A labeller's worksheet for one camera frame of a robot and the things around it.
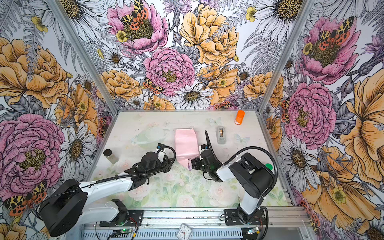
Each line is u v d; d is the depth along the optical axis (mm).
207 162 740
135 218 731
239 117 1078
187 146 910
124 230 715
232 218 732
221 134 1022
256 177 482
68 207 414
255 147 522
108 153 868
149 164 661
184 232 688
